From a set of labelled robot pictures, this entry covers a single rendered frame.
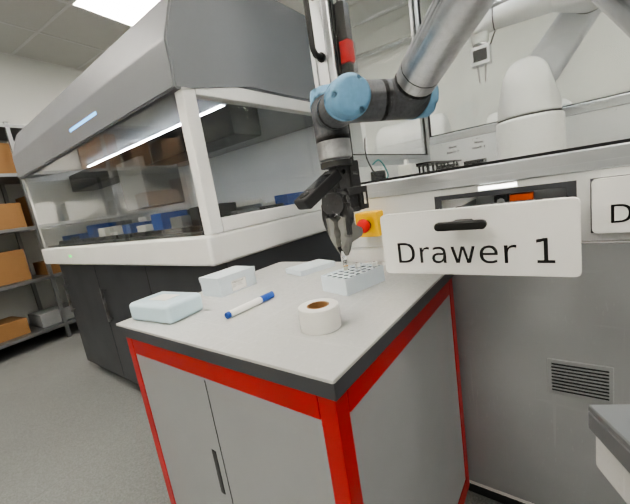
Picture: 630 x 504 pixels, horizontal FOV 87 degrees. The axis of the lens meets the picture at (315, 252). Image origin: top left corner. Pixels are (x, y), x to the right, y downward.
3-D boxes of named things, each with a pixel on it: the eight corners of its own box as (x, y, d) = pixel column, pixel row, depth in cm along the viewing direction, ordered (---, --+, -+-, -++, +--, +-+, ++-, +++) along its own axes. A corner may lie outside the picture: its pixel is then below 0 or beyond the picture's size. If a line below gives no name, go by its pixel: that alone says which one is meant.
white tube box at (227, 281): (221, 297, 86) (217, 278, 85) (202, 295, 91) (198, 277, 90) (257, 283, 96) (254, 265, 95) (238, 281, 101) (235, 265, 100)
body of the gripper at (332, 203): (370, 210, 76) (363, 157, 74) (343, 216, 71) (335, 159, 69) (347, 212, 82) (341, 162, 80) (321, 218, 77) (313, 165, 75)
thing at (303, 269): (301, 276, 95) (300, 271, 95) (286, 273, 102) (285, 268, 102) (335, 265, 102) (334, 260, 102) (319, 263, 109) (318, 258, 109)
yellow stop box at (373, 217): (378, 237, 94) (375, 211, 92) (356, 238, 98) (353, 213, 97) (386, 233, 98) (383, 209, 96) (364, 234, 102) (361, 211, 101)
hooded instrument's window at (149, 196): (206, 235, 110) (175, 90, 102) (44, 248, 218) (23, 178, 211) (367, 199, 198) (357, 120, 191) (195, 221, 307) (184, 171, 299)
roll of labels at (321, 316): (325, 338, 53) (321, 314, 52) (293, 332, 57) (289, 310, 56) (349, 321, 58) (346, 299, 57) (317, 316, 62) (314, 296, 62)
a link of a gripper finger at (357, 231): (370, 250, 77) (363, 211, 76) (351, 256, 73) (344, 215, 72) (360, 251, 79) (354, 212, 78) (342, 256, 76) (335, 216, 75)
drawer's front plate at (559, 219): (581, 277, 46) (580, 197, 44) (386, 273, 63) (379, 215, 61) (581, 274, 47) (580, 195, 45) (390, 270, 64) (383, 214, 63)
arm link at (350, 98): (389, 67, 58) (367, 88, 69) (328, 69, 56) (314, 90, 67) (392, 114, 60) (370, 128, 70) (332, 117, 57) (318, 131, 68)
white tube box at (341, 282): (347, 296, 71) (344, 279, 71) (322, 291, 78) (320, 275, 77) (385, 280, 79) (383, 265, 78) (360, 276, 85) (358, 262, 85)
